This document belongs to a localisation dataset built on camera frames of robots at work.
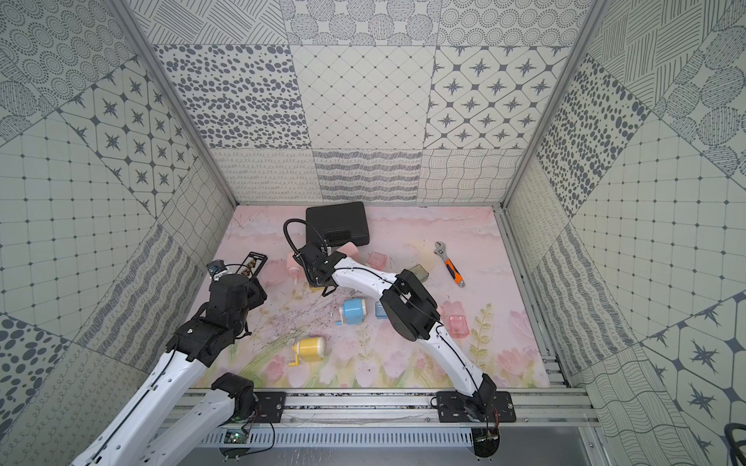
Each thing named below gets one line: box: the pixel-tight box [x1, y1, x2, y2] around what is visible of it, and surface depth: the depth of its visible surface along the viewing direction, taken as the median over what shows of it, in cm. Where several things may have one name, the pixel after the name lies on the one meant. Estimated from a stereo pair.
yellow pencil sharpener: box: [287, 336, 326, 367], surface depth 79 cm
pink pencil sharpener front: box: [285, 253, 304, 285], surface depth 97 cm
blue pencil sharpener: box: [335, 298, 367, 327], surface depth 87 cm
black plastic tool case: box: [305, 201, 371, 247], surface depth 113 cm
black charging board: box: [235, 251, 269, 280], surface depth 103 cm
